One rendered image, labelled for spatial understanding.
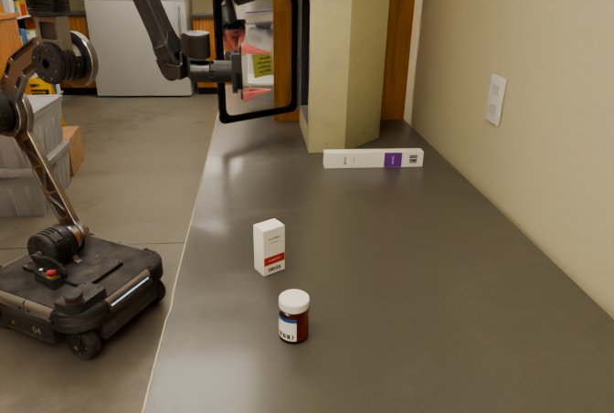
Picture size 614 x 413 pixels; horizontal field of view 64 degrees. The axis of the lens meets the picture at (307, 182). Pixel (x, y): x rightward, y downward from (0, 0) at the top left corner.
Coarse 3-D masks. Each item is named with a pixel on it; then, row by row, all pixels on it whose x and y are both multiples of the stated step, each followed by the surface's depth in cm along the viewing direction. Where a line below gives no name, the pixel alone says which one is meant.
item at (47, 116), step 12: (36, 96) 333; (48, 96) 333; (60, 96) 334; (36, 108) 304; (48, 108) 316; (60, 108) 340; (36, 120) 300; (48, 120) 320; (60, 120) 341; (36, 132) 302; (48, 132) 321; (60, 132) 343; (0, 144) 291; (12, 144) 292; (48, 144) 323; (0, 156) 294; (12, 156) 296; (24, 156) 296
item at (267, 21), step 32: (224, 0) 145; (256, 0) 151; (288, 0) 158; (224, 32) 148; (256, 32) 155; (288, 32) 162; (256, 64) 158; (288, 64) 166; (256, 96) 162; (288, 96) 170
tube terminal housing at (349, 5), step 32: (320, 0) 132; (352, 0) 133; (384, 0) 145; (320, 32) 135; (352, 32) 137; (384, 32) 150; (320, 64) 139; (352, 64) 141; (384, 64) 154; (320, 96) 142; (352, 96) 145; (320, 128) 146; (352, 128) 149
